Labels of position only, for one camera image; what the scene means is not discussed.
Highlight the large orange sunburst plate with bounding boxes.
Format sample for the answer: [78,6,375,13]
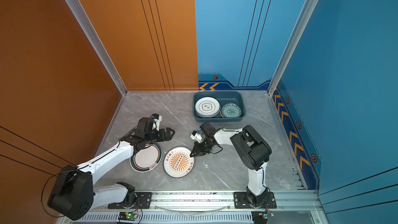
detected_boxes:
[163,146,195,179]

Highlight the white plate green red rim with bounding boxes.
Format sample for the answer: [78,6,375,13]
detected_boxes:
[130,143,162,173]

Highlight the small white flower-logo plate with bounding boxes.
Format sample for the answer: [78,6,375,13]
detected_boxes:
[195,97,220,118]

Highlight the green patterned plate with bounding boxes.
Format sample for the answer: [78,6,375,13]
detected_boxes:
[220,103,242,118]

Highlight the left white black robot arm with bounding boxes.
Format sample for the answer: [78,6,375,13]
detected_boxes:
[41,114,175,220]

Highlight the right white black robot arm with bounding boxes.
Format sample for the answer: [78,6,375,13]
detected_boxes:
[190,122,276,208]

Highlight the teal plastic bin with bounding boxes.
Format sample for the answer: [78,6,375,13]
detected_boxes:
[193,91,246,122]

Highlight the green circuit board left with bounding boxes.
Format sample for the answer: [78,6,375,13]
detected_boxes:
[117,212,140,224]

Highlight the circuit board right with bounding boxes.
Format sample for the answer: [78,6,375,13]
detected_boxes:
[251,212,274,224]

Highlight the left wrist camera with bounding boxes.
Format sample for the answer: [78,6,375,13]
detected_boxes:
[150,114,162,131]

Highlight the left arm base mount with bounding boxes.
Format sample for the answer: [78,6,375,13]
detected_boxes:
[107,192,152,210]

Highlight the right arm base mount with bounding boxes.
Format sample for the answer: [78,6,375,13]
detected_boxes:
[233,191,277,209]

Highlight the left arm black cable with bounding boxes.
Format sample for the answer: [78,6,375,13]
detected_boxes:
[40,166,78,218]

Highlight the aluminium rail frame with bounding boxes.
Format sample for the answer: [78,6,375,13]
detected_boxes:
[77,190,329,224]

